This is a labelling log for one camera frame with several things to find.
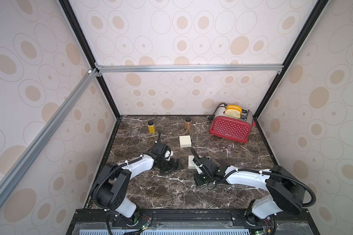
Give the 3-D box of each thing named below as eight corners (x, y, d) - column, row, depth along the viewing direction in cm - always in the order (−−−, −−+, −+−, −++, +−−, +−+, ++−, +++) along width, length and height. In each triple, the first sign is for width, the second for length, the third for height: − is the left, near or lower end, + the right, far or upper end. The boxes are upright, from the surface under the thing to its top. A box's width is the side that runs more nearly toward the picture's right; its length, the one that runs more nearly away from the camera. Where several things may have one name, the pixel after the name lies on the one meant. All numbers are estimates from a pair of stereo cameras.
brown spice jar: (186, 131, 113) (187, 122, 105) (183, 126, 116) (184, 117, 108) (191, 129, 114) (192, 121, 106) (188, 124, 117) (189, 116, 110)
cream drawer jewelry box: (180, 147, 103) (180, 145, 101) (179, 138, 108) (179, 136, 106) (191, 146, 104) (191, 144, 101) (189, 137, 109) (190, 135, 106)
